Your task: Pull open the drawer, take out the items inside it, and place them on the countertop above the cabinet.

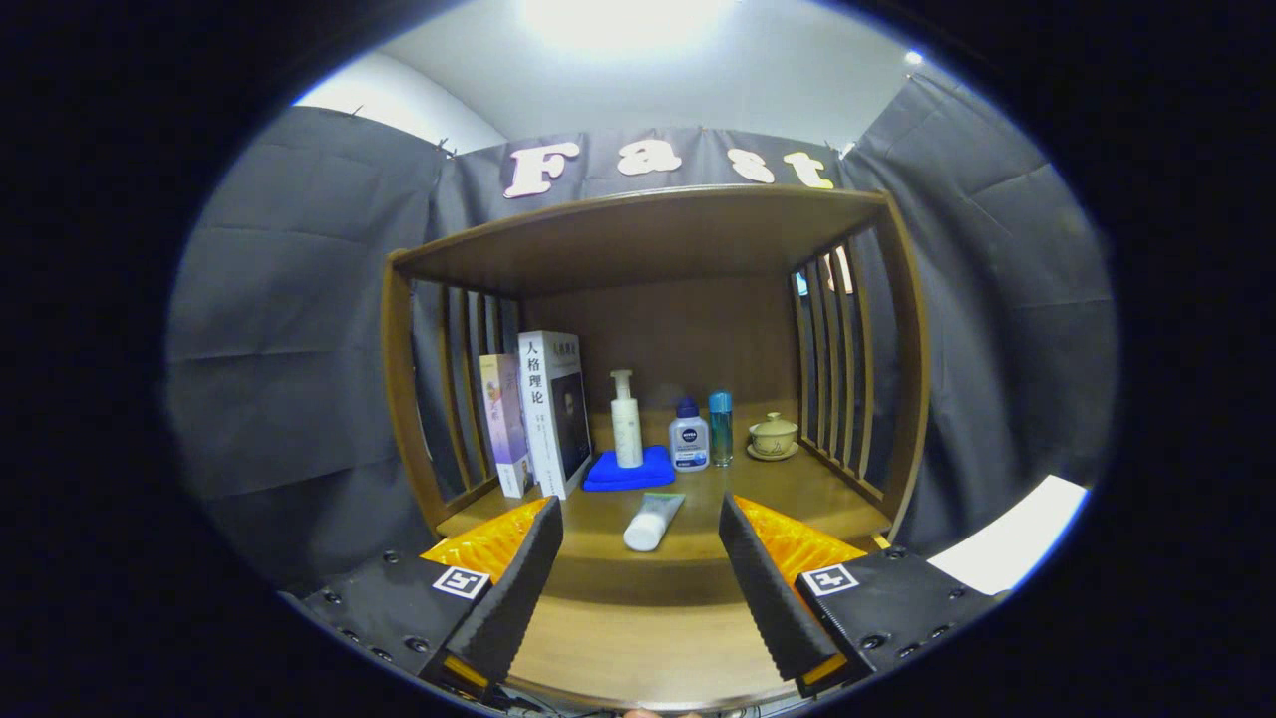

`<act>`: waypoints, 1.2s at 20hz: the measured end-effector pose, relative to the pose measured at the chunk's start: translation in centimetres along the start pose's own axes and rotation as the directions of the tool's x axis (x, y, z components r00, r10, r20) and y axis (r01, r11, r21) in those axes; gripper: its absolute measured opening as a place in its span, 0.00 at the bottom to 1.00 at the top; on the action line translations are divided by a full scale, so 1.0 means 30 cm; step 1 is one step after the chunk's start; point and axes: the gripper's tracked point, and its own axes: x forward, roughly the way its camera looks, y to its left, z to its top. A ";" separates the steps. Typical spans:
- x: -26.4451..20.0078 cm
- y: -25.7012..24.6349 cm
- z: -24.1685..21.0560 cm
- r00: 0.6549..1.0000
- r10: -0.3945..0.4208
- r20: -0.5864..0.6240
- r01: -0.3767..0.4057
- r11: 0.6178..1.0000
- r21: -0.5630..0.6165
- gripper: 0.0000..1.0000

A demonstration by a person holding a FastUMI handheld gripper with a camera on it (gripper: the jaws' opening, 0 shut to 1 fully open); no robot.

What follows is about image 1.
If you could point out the slim teal bottle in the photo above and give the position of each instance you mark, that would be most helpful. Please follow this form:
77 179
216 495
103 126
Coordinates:
721 434

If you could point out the blue folded towel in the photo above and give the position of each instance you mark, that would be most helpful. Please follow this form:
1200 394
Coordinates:
623 477

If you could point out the brown wooden countertop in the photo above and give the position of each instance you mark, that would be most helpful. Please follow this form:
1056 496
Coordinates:
778 499

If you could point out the brown wooden drawer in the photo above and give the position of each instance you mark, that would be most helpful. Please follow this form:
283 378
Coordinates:
638 638

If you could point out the white and green tube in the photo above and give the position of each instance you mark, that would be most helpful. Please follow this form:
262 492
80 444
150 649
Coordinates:
653 524

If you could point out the white bottle with blue cap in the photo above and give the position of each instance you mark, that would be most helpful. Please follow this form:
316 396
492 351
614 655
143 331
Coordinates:
689 444

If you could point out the white pump bottle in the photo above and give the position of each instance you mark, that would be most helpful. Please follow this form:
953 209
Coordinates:
627 429

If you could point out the thick white book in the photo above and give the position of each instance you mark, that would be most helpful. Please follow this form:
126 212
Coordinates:
538 419

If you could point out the purple book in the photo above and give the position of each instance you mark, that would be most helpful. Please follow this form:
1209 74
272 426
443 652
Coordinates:
503 419

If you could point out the white box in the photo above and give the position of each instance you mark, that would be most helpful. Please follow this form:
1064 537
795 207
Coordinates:
1017 534

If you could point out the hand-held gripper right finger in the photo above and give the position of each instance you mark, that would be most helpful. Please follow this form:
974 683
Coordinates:
768 598

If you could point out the beige lidded tea cup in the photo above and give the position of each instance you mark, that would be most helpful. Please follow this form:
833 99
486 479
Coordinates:
774 437

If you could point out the brown wooden cabinet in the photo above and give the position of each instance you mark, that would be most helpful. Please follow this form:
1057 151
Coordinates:
688 329

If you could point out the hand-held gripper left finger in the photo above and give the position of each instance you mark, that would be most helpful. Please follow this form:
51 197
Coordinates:
518 588

